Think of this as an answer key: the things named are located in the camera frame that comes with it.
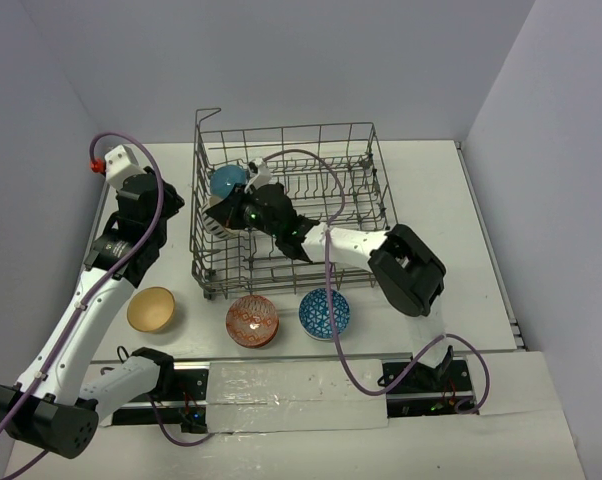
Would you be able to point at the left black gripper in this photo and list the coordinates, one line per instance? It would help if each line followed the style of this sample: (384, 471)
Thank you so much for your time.
(163, 201)

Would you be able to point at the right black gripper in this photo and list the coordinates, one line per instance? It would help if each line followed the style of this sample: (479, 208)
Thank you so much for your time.
(229, 210)

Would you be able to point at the plain blue bowl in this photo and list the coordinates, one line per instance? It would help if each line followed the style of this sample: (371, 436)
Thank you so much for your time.
(224, 179)

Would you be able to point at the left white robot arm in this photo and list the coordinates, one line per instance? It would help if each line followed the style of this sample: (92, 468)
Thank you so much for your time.
(50, 406)

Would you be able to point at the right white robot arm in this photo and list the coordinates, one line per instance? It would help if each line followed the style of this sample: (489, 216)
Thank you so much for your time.
(410, 275)

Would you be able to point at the yellow bowl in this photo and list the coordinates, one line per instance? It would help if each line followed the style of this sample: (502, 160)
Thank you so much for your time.
(150, 310)

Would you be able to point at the red patterned bowl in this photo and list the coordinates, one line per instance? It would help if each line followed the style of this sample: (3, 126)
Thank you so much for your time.
(252, 321)

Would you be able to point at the blue patterned bowl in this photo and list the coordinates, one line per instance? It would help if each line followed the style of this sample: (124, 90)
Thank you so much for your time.
(314, 314)

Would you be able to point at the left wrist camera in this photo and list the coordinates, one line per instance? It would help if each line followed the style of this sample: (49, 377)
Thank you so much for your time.
(118, 165)

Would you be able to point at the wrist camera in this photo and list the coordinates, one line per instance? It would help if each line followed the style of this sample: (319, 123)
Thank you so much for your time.
(259, 175)
(118, 165)

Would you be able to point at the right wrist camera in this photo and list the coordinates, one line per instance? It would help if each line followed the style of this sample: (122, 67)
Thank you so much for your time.
(259, 175)

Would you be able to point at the grey wire dish rack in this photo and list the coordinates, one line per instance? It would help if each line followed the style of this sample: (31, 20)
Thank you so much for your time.
(333, 170)

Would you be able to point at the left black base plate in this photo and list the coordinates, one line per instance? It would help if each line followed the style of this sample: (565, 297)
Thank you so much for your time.
(182, 405)

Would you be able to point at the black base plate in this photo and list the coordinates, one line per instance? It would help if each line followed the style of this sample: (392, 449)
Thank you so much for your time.
(422, 394)
(182, 405)

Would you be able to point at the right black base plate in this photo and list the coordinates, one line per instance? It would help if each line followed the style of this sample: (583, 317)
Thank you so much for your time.
(422, 394)

